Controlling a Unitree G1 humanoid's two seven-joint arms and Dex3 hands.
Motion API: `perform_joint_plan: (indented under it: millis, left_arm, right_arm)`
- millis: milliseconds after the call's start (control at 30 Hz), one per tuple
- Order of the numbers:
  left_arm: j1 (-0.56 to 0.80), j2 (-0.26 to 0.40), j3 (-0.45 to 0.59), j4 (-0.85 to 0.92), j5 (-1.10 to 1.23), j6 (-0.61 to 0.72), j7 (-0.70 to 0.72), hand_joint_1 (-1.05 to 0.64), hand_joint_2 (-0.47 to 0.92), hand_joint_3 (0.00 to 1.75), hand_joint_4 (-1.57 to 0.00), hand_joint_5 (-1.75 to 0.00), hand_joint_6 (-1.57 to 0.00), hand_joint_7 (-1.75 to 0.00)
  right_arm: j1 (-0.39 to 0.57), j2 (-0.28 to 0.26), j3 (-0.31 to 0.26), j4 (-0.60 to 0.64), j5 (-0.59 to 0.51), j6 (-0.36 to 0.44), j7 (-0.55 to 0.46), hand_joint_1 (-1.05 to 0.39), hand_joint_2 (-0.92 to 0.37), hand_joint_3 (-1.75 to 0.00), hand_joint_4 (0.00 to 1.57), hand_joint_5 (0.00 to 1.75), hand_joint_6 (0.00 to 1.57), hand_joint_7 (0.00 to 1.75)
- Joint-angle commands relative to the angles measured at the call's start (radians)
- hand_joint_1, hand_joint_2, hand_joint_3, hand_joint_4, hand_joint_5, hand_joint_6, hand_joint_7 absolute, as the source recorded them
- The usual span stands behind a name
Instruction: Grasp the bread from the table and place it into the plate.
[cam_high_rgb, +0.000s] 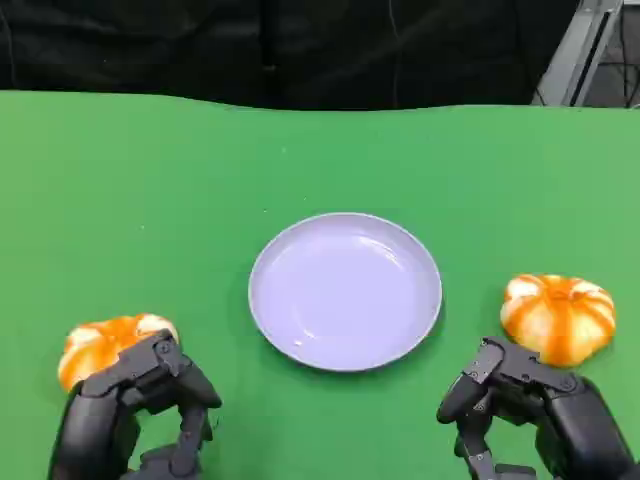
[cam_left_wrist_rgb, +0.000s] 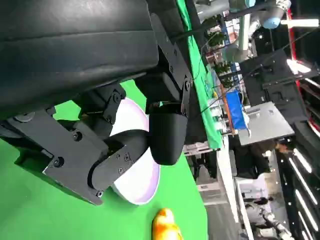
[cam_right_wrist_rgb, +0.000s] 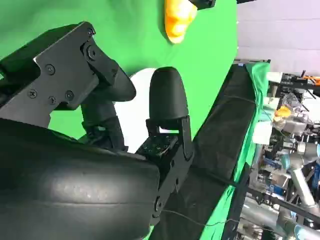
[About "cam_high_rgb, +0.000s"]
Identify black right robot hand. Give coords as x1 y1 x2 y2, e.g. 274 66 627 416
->
437 335 640 480

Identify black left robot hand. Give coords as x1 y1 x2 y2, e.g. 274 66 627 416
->
47 333 224 480

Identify orange white toy bread roll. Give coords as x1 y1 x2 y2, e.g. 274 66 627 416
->
500 273 617 369
57 313 180 393

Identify green table cloth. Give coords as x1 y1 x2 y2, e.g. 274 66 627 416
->
0 89 640 480

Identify lilac plate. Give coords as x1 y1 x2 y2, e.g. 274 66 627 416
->
248 212 444 374

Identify black backdrop curtain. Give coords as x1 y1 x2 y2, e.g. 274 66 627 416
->
0 0 571 111

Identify grey metal frame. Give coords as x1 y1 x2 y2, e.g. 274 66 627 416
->
532 0 626 107

